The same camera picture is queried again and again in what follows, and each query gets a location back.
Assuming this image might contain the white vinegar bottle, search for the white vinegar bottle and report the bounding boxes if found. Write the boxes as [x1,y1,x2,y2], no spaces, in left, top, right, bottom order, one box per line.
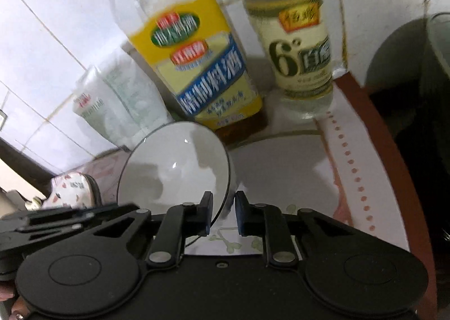
[235,0,335,121]

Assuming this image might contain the person's left hand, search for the person's left hand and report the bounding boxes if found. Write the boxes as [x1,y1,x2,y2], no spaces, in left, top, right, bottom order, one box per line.
[0,281,27,320]

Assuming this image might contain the white cutting board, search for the white cutting board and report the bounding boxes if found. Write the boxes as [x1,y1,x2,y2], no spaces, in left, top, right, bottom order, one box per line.
[0,137,53,203]

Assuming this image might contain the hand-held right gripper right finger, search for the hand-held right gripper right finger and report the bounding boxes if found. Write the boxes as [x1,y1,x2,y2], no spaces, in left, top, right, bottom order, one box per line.
[235,191,354,269]

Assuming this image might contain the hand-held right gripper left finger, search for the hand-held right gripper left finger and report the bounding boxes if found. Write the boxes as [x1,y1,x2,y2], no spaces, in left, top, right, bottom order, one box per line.
[92,191,214,269]

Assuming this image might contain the yellow label cooking wine bottle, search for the yellow label cooking wine bottle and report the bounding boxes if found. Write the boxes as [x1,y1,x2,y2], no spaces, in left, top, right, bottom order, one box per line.
[108,0,268,147]

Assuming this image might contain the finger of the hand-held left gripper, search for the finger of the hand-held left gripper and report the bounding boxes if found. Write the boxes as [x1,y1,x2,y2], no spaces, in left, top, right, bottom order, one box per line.
[28,203,140,224]
[17,216,95,234]

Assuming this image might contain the white plastic bag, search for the white plastic bag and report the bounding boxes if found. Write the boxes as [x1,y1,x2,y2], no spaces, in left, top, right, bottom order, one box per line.
[71,55,170,149]

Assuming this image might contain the black pot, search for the black pot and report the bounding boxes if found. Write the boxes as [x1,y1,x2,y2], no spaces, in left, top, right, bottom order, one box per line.
[365,13,450,240]

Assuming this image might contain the cleaver with white handle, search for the cleaver with white handle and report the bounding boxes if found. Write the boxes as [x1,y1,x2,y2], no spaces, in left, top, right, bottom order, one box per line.
[24,172,102,211]

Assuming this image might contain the white sun-print plate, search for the white sun-print plate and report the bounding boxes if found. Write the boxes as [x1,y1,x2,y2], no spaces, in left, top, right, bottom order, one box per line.
[117,121,233,248]

